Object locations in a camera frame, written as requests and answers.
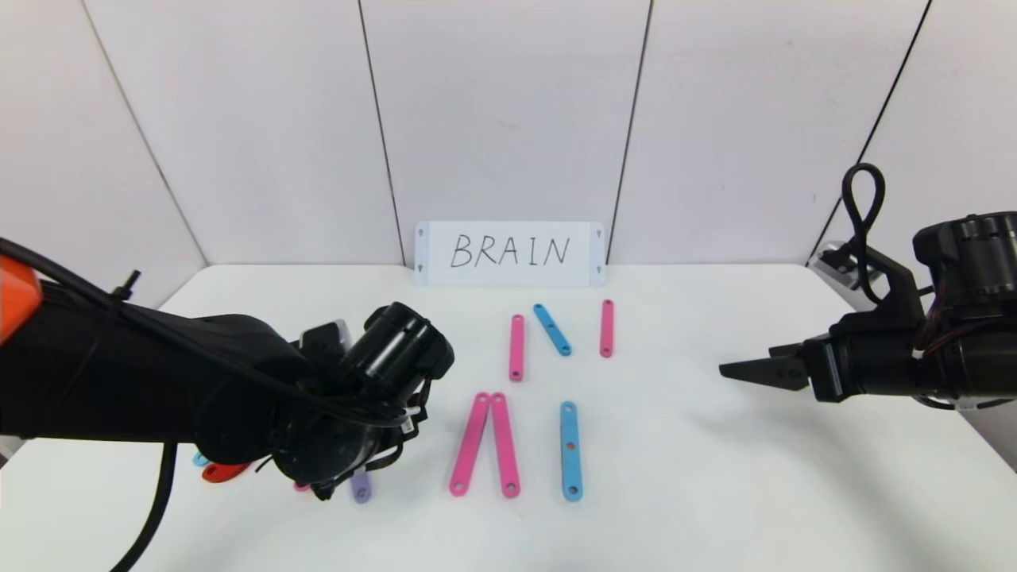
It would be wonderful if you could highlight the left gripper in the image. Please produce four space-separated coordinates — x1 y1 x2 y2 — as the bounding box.
310 466 368 501

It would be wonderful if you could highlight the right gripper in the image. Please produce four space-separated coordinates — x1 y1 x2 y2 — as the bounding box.
719 324 920 403

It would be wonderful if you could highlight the short blue bar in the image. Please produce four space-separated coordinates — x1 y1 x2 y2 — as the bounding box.
532 303 573 357

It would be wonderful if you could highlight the white BRAIN sign card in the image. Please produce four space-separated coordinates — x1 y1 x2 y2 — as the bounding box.
415 221 606 288

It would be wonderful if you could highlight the large red arc piece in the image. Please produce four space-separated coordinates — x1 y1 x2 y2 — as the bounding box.
202 461 255 484

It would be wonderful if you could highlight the long blue bar orange dot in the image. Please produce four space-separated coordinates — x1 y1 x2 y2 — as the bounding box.
560 401 584 502

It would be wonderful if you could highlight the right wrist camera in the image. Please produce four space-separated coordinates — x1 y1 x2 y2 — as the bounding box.
810 246 875 288

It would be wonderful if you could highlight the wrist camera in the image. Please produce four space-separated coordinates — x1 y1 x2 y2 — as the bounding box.
302 319 352 354
810 246 875 288

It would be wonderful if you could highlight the black right camera bracket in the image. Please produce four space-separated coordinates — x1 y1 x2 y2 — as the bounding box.
857 250 926 319

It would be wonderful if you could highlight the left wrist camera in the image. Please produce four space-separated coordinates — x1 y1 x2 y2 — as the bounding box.
302 319 352 354

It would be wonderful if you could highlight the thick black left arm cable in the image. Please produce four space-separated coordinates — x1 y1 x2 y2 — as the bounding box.
111 441 177 572

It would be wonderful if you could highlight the black looped right arm cable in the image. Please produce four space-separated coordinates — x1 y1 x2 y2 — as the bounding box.
841 163 885 305

